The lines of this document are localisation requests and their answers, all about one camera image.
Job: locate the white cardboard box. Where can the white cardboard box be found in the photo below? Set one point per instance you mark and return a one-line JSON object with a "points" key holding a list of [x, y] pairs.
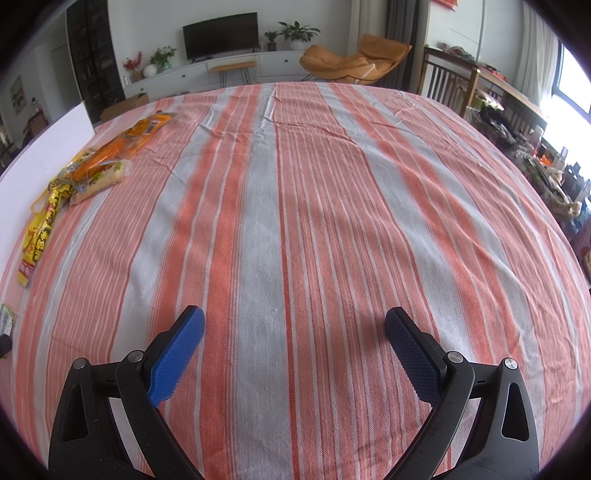
{"points": [[37, 157]]}

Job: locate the black display shelf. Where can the black display shelf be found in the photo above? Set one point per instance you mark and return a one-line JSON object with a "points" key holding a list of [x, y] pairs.
{"points": [[94, 60]]}

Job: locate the black television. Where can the black television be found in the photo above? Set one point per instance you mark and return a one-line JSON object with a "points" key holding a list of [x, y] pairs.
{"points": [[220, 36]]}

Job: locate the wooden desk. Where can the wooden desk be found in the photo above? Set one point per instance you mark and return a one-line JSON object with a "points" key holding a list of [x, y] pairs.
{"points": [[512, 92]]}

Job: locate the green snack packet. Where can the green snack packet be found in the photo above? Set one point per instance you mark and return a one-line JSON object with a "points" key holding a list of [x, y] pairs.
{"points": [[6, 318]]}

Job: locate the window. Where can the window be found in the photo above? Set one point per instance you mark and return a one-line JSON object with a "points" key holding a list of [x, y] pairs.
{"points": [[575, 87]]}

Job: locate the white television cabinet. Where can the white television cabinet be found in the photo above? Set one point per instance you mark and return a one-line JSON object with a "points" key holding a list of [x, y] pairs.
{"points": [[277, 67]]}

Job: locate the grey curtain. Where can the grey curtain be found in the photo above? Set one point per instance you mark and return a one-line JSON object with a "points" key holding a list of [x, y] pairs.
{"points": [[406, 27]]}

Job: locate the orange lounge chair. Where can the orange lounge chair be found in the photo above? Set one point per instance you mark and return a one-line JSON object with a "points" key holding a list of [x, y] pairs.
{"points": [[351, 60]]}

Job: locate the green plant in white pot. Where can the green plant in white pot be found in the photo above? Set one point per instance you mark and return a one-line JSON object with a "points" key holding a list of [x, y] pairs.
{"points": [[298, 34]]}

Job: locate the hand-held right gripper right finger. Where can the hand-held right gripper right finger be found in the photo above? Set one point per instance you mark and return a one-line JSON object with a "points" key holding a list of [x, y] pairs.
{"points": [[413, 350]]}

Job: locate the wooden stool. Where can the wooden stool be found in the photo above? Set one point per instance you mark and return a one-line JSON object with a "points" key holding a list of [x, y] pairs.
{"points": [[231, 66]]}

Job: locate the red wall hanging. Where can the red wall hanging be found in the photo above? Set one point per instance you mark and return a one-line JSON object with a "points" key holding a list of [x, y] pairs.
{"points": [[445, 3]]}

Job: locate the cluttered side table with bottles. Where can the cluttered side table with bottles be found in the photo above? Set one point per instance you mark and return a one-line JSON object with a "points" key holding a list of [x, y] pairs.
{"points": [[565, 161]]}

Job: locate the white round vase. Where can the white round vase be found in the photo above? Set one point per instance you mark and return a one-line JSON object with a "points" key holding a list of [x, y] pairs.
{"points": [[150, 70]]}

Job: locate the pale bread packet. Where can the pale bread packet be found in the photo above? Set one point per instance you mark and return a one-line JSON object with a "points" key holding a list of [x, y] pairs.
{"points": [[104, 180]]}

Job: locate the striped orange bed sheet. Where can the striped orange bed sheet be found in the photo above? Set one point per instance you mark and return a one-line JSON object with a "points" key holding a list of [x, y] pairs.
{"points": [[323, 230]]}

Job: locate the wall picture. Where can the wall picture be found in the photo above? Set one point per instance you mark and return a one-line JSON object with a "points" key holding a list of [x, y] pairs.
{"points": [[17, 94]]}

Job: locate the covered standing air conditioner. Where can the covered standing air conditioner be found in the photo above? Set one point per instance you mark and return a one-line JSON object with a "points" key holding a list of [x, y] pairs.
{"points": [[371, 16]]}

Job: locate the small plant in dark pot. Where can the small plant in dark pot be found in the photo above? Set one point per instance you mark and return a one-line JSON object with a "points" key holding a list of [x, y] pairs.
{"points": [[271, 40]]}

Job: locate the dark wooden chair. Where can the dark wooden chair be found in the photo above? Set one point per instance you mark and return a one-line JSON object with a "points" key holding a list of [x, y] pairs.
{"points": [[445, 83]]}

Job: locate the green plant in glass vase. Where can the green plant in glass vase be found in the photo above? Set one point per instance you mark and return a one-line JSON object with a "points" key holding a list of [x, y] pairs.
{"points": [[162, 57]]}

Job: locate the plain orange snack packet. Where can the plain orange snack packet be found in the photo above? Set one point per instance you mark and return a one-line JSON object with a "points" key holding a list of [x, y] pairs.
{"points": [[106, 154]]}

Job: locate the white curtain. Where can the white curtain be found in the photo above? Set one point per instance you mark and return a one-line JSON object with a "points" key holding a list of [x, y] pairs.
{"points": [[535, 55]]}

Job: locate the wicker basket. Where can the wicker basket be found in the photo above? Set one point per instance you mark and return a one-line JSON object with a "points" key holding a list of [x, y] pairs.
{"points": [[551, 189]]}

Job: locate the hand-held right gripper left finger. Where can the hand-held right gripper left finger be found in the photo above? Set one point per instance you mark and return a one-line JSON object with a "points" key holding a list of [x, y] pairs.
{"points": [[178, 348]]}

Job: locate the red flowers in vase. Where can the red flowers in vase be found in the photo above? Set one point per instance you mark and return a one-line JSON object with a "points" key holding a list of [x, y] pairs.
{"points": [[133, 64]]}

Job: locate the yellow snack packet strip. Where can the yellow snack packet strip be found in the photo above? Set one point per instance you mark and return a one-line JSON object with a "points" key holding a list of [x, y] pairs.
{"points": [[41, 226]]}

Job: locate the brown cardboard box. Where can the brown cardboard box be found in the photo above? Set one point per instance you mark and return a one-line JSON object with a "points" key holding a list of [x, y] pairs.
{"points": [[124, 106]]}

